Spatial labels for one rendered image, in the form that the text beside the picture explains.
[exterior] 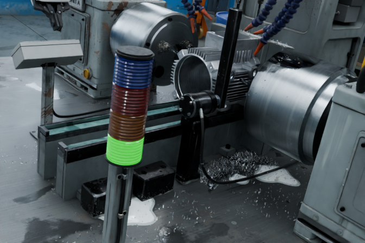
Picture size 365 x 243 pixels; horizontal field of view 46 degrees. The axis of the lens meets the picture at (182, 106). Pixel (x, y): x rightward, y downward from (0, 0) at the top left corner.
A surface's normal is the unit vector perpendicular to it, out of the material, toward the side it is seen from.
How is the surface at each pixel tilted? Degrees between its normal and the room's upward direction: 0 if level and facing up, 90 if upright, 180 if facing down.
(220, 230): 0
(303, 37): 90
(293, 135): 103
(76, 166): 90
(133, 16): 43
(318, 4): 90
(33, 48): 52
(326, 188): 90
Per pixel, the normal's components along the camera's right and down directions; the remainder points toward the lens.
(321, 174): -0.74, 0.14
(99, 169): 0.66, 0.36
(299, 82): -0.44, -0.53
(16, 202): 0.15, -0.92
